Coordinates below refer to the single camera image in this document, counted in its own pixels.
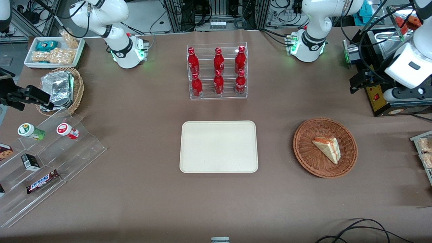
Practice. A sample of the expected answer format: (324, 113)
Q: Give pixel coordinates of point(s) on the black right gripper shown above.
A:
(7, 88)

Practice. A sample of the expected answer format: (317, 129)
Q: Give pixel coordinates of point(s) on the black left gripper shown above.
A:
(375, 78)

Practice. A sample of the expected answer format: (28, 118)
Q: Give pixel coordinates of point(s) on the triangle sandwich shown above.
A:
(329, 148)

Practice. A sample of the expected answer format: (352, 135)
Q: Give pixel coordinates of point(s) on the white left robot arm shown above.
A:
(315, 33)

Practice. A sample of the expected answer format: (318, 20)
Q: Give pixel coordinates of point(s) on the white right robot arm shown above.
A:
(118, 44)

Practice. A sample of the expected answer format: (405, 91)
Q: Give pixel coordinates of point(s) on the tan wicker basket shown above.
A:
(78, 91)

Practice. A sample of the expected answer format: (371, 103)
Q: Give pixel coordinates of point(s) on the white rectangular snack tray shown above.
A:
(30, 50)

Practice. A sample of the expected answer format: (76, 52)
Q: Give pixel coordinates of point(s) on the grey tray with snacks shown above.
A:
(415, 138)

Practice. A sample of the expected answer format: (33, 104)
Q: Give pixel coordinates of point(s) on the brown round wicker basket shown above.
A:
(308, 158)

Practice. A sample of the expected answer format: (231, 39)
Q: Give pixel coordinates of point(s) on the beige plastic tray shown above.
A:
(218, 146)

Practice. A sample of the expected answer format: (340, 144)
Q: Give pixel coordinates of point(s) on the silver foil container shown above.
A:
(64, 107)
(59, 86)

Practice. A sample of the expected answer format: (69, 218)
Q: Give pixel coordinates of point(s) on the black food warmer cabinet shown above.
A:
(381, 104)

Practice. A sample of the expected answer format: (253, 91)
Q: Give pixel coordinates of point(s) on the green yogurt cup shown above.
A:
(28, 131)

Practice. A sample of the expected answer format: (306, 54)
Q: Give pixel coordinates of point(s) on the red yogurt cup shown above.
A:
(66, 130)

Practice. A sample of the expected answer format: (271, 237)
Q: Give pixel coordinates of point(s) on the large clear bag of nuts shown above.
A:
(55, 56)

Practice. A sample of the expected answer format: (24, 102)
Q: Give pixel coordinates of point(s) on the steel warmer pan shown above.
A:
(384, 37)

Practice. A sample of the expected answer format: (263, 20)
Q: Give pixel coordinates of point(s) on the teal snack packet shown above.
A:
(46, 45)

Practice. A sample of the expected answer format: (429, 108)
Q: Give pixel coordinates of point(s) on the clear acrylic stepped shelf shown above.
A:
(77, 152)

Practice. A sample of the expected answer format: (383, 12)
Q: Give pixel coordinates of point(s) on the small black carton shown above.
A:
(30, 162)

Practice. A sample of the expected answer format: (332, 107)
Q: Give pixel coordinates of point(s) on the brown cookie box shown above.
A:
(5, 152)

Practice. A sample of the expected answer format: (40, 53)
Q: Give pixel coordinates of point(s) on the teal box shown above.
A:
(365, 15)

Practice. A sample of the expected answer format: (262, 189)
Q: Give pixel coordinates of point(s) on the red wrapped food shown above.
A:
(413, 23)

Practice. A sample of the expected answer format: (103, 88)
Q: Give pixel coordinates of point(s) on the snickers chocolate bar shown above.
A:
(42, 181)

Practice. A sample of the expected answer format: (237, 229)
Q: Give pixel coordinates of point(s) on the clear bag of crackers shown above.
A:
(427, 160)
(425, 144)

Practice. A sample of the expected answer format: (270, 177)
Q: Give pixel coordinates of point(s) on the red cola bottle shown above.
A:
(218, 61)
(240, 60)
(197, 87)
(193, 62)
(218, 84)
(240, 84)

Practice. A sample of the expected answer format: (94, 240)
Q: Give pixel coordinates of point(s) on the white power strip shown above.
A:
(217, 24)

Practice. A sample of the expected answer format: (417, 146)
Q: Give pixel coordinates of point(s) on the clear acrylic bottle rack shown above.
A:
(206, 67)

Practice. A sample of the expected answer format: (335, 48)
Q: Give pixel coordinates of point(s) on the grey device top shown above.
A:
(220, 240)

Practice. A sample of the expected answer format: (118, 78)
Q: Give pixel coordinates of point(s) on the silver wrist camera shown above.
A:
(403, 95)

